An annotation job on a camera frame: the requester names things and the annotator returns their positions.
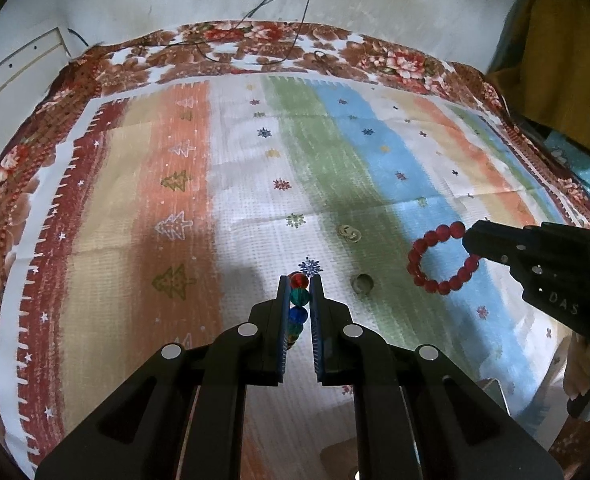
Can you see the light blue printed cloth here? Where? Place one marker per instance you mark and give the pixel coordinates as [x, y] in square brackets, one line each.
[565, 155]

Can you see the brown floral blanket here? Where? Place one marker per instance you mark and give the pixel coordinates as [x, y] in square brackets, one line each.
[275, 40]

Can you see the square metal tin box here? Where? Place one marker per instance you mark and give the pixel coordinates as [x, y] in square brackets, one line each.
[337, 460]

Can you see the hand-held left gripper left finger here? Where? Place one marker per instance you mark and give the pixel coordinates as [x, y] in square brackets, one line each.
[282, 340]

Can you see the mustard yellow garment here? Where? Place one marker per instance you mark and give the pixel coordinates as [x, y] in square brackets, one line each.
[565, 60]

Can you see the white headboard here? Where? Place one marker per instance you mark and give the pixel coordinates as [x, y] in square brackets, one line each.
[15, 70]

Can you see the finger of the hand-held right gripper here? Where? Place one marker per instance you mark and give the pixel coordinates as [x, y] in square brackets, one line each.
[485, 247]
[500, 229]

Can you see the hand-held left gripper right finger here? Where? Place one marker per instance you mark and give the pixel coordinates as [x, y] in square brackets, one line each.
[316, 340]

